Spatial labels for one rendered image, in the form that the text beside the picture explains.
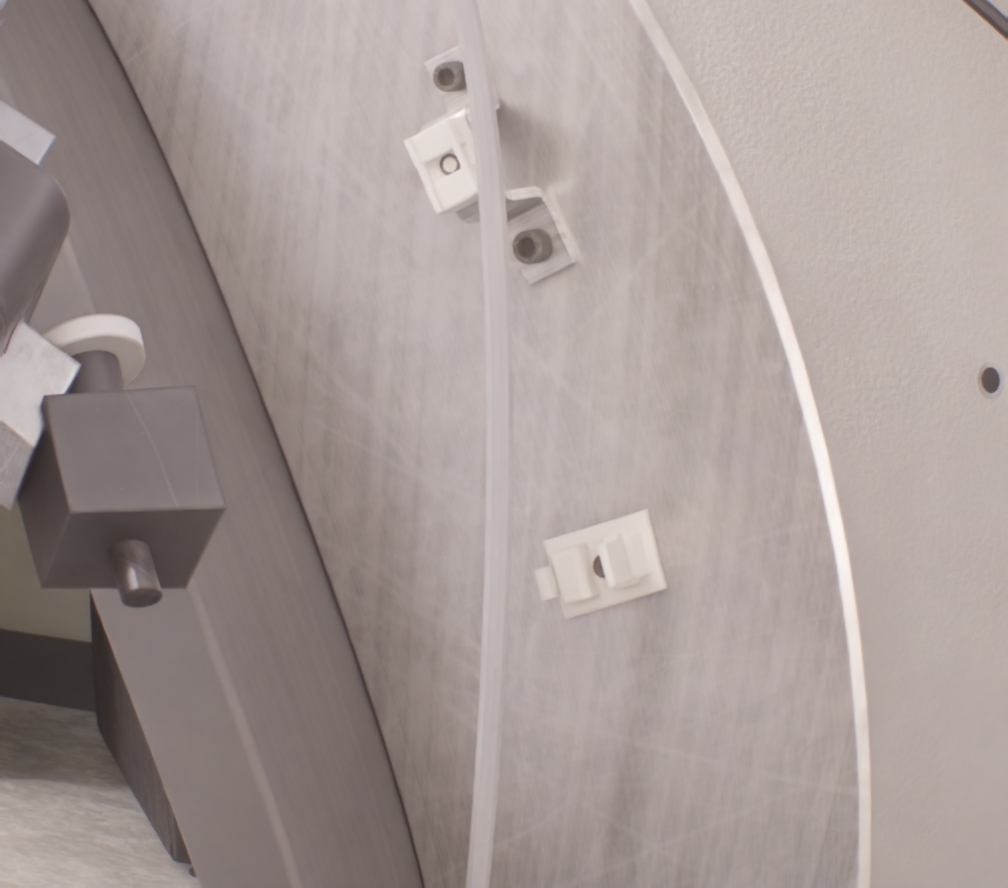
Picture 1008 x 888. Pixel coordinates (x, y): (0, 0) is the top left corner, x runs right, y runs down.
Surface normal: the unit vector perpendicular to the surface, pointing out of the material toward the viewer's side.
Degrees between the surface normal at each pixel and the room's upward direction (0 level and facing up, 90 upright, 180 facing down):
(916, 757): 90
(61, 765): 0
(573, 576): 90
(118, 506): 50
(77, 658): 90
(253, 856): 90
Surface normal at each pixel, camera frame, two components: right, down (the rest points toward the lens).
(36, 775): 0.07, -0.98
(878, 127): -0.49, 0.11
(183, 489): 0.31, -0.50
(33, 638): 0.18, 0.17
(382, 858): 0.86, -0.14
